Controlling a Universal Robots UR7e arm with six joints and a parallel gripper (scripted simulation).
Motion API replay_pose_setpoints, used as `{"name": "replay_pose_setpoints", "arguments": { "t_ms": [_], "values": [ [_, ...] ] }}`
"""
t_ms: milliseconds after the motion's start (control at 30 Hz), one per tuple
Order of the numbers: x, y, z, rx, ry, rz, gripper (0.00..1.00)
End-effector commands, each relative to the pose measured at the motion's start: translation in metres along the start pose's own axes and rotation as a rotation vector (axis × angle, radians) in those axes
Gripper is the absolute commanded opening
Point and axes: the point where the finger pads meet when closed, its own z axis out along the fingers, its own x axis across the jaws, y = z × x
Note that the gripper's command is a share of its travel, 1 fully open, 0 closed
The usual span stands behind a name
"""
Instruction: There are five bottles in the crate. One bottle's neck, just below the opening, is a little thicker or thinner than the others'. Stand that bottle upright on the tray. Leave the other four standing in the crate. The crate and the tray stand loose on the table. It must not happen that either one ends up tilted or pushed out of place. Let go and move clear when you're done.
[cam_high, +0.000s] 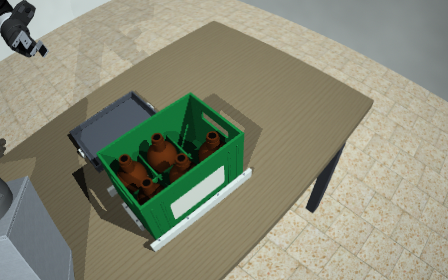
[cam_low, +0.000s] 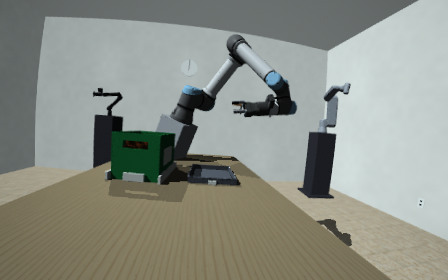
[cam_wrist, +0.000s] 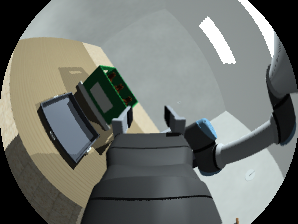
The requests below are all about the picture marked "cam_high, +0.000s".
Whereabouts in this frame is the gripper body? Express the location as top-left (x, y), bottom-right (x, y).
top-left (0, 0), bottom-right (37, 58)

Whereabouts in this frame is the green plastic crate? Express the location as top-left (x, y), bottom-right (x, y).
top-left (107, 92), bottom-right (244, 238)

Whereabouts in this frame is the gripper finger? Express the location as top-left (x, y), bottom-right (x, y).
top-left (30, 41), bottom-right (49, 58)
top-left (12, 31), bottom-right (33, 49)

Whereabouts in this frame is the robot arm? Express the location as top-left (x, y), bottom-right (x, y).
top-left (0, 0), bottom-right (13, 220)

